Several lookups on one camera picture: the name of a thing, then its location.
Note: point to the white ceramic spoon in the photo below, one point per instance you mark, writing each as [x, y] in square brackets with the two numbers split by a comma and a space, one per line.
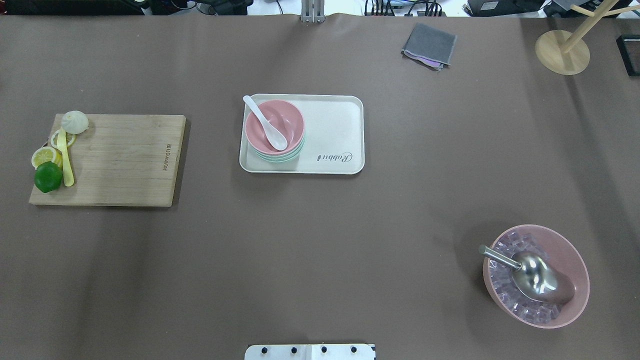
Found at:
[276, 139]

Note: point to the small pink bowl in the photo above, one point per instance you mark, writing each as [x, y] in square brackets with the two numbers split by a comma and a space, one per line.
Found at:
[284, 116]

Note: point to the top green bowl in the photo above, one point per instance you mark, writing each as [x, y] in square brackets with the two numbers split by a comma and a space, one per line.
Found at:
[299, 145]

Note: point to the large pink ice bowl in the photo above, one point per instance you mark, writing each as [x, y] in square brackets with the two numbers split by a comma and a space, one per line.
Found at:
[557, 251]

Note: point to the lower green bowls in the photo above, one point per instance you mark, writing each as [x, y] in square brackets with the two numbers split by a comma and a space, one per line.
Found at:
[278, 158]

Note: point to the cream rabbit serving tray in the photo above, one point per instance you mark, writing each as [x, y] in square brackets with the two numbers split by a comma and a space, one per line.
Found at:
[334, 137]

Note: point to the purple cloth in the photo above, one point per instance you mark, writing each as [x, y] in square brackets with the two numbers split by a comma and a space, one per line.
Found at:
[431, 64]

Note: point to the grey cloth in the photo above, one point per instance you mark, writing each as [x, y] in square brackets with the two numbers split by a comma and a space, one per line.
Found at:
[430, 43]

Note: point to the wooden cutting board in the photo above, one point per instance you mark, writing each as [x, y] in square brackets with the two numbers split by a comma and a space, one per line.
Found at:
[122, 160]

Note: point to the metal ice scoop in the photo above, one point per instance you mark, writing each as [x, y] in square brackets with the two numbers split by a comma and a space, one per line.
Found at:
[534, 277]

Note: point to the white steamed bun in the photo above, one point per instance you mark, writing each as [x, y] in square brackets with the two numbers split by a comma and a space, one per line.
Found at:
[75, 122]

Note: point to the lemon slice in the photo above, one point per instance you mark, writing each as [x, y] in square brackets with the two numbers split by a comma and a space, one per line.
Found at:
[53, 140]

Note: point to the yellow plastic knife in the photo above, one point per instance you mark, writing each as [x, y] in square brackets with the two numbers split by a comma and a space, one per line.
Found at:
[67, 169]

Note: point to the green lime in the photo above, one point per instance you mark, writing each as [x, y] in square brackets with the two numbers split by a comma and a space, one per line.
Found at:
[48, 177]

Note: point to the half lemon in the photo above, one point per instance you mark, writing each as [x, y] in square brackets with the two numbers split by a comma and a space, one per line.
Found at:
[44, 155]

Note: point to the wooden cup tree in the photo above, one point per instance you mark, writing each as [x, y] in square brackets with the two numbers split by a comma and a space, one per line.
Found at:
[564, 52]

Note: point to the aluminium frame post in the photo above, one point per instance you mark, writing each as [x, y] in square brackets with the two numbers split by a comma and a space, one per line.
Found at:
[313, 11]

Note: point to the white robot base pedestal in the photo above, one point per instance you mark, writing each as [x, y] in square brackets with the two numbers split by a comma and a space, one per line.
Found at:
[318, 351]

